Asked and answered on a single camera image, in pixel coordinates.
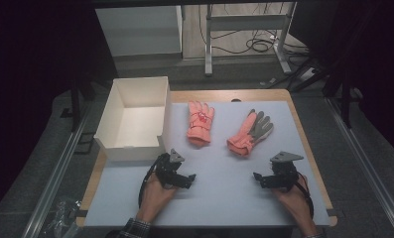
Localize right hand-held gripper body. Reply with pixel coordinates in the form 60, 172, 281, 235
269, 151, 305, 192

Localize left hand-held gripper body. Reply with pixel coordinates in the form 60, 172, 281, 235
154, 148, 187, 190

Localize pink glove with grey palm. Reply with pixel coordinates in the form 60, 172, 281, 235
226, 108, 275, 158

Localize pink glove with red print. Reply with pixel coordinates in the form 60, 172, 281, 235
186, 100, 216, 148

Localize white cardboard box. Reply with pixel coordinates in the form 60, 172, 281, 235
93, 76, 173, 162

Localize person's right hand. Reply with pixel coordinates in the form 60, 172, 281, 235
272, 174, 313, 230

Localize person's left hand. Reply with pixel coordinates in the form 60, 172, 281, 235
136, 173, 180, 224

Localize light grey table mat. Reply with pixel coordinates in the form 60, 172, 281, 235
84, 100, 331, 228

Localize black stand leg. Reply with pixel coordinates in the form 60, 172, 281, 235
323, 74, 355, 129
68, 73, 97, 133

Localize white power strip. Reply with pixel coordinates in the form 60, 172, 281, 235
298, 66, 319, 82

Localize clear plastic bag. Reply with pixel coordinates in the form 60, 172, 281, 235
39, 196, 82, 238

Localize white cabinet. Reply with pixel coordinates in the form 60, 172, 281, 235
94, 5, 184, 58

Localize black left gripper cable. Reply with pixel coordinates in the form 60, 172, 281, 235
138, 154, 164, 209

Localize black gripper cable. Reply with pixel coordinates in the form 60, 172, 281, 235
295, 174, 316, 220
138, 154, 164, 209

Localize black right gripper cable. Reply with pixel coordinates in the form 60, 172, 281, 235
295, 174, 316, 220

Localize aluminium floor rail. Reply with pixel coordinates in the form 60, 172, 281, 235
327, 97, 394, 238
21, 107, 90, 238

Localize black floor cables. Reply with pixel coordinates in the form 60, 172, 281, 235
197, 2, 311, 58

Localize grey metal desk frame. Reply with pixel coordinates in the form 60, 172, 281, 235
203, 1, 299, 77

